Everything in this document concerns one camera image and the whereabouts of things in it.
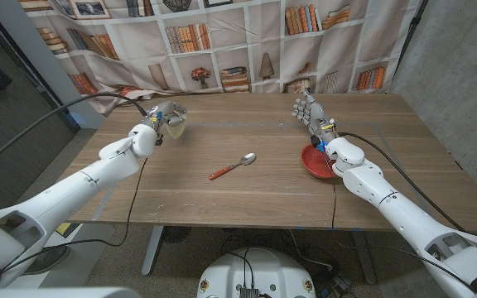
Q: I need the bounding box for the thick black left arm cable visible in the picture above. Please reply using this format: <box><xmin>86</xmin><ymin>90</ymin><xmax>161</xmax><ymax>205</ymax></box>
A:
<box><xmin>0</xmin><ymin>93</ymin><xmax>148</xmax><ymax>177</ymax></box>

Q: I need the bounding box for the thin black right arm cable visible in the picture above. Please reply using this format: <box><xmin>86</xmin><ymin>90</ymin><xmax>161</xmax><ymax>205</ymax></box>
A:
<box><xmin>319</xmin><ymin>148</ymin><xmax>475</xmax><ymax>291</ymax></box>

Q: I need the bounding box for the black round floor fan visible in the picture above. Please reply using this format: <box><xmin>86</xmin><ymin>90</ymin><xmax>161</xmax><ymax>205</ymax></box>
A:
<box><xmin>161</xmin><ymin>226</ymin><xmax>192</xmax><ymax>244</ymax></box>

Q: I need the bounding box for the printed bookshelf backdrop cloth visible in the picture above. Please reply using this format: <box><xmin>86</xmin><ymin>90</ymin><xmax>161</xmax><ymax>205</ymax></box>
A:
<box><xmin>17</xmin><ymin>0</ymin><xmax>424</xmax><ymax>117</ymax></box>

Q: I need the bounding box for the white table leg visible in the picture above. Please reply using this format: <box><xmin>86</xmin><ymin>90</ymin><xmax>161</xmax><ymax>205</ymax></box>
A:
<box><xmin>141</xmin><ymin>225</ymin><xmax>165</xmax><ymax>276</ymax></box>

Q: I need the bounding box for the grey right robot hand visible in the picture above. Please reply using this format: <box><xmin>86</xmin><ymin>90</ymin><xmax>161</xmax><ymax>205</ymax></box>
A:
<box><xmin>291</xmin><ymin>91</ymin><xmax>339</xmax><ymax>144</ymax></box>

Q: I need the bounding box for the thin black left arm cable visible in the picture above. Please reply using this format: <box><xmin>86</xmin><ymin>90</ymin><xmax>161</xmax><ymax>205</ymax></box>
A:
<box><xmin>0</xmin><ymin>156</ymin><xmax>148</xmax><ymax>274</ymax></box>

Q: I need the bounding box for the spoon with red-brown handle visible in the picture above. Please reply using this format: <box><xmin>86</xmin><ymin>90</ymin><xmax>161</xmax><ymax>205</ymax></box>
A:
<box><xmin>208</xmin><ymin>152</ymin><xmax>257</xmax><ymax>181</ymax></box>

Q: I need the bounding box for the black cable behind table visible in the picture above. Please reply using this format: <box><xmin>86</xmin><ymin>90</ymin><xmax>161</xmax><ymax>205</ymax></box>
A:
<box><xmin>113</xmin><ymin>95</ymin><xmax>159</xmax><ymax>108</ymax></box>

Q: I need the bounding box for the yellow object under table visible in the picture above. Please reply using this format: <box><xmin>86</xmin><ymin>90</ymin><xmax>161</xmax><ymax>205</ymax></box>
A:
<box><xmin>55</xmin><ymin>222</ymin><xmax>75</xmax><ymax>238</ymax></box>

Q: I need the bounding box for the black backdrop stand pole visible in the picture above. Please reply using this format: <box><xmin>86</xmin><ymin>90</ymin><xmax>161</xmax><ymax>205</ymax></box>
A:
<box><xmin>394</xmin><ymin>0</ymin><xmax>430</xmax><ymax>78</ymax></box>

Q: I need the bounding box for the red plate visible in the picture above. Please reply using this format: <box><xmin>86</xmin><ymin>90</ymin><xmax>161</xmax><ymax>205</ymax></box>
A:
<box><xmin>300</xmin><ymin>143</ymin><xmax>339</xmax><ymax>180</ymax></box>

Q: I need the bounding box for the grey table leg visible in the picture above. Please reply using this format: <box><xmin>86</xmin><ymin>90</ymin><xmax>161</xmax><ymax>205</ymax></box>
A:
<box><xmin>352</xmin><ymin>230</ymin><xmax>378</xmax><ymax>286</ymax></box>

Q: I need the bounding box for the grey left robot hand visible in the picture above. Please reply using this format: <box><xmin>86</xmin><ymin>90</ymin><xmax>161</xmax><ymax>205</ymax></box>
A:
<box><xmin>141</xmin><ymin>101</ymin><xmax>189</xmax><ymax>138</ymax></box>

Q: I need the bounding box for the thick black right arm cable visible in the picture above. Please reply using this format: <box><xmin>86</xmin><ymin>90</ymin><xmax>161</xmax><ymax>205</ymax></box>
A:
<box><xmin>337</xmin><ymin>131</ymin><xmax>467</xmax><ymax>233</ymax></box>

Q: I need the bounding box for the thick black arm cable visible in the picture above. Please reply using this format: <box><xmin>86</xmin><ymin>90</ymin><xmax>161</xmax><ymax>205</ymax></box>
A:
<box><xmin>337</xmin><ymin>131</ymin><xmax>467</xmax><ymax>233</ymax></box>
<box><xmin>0</xmin><ymin>93</ymin><xmax>148</xmax><ymax>177</ymax></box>

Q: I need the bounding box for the white robot torso base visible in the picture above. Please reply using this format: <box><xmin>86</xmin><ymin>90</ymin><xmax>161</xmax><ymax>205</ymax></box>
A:
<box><xmin>196</xmin><ymin>247</ymin><xmax>317</xmax><ymax>298</ymax></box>

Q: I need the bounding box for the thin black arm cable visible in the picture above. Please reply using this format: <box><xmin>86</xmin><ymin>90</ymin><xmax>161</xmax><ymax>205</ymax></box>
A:
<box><xmin>0</xmin><ymin>156</ymin><xmax>148</xmax><ymax>274</ymax></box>
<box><xmin>319</xmin><ymin>148</ymin><xmax>475</xmax><ymax>291</ymax></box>

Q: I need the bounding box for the white floor platform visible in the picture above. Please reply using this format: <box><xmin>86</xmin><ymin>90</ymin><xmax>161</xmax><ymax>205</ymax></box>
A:
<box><xmin>6</xmin><ymin>223</ymin><xmax>116</xmax><ymax>290</ymax></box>

